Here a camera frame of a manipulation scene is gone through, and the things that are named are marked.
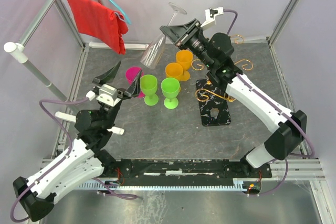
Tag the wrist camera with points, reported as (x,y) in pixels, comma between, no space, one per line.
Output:
(105,94)
(210,17)

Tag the red cloth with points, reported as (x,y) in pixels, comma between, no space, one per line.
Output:
(100,22)

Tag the green plastic goblet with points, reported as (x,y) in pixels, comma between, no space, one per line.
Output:
(170,88)
(148,86)

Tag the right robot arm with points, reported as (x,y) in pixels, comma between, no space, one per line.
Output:
(288,128)

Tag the clear champagne flute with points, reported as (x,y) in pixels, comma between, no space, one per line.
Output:
(154,51)

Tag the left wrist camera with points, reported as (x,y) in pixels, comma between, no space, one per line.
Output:
(105,94)

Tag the green plastic goblet right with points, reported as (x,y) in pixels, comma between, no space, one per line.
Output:
(170,88)

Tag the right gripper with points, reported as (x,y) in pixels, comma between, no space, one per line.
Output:
(177,33)

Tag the pink plastic goblet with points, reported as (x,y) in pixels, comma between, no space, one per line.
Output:
(131,75)

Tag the white cable duct strip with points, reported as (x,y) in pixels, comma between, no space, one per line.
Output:
(238,185)

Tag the gold wire wine glass rack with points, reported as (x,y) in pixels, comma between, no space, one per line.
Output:
(211,92)

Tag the orange plastic goblet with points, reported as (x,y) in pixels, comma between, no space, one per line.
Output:
(174,70)
(184,58)

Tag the orange plastic goblet front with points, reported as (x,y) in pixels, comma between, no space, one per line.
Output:
(174,70)

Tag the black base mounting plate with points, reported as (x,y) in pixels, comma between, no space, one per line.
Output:
(183,172)

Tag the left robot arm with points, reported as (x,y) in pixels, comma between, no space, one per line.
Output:
(85,157)

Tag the white stand foot front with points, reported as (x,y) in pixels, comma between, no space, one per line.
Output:
(72,119)

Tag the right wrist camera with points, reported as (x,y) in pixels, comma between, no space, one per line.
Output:
(210,17)

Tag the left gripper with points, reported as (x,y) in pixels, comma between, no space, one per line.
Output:
(132,91)

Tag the grey clothes stand pole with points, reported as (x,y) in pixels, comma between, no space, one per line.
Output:
(16,49)

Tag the green plastic goblet left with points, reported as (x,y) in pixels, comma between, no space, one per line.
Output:
(148,86)

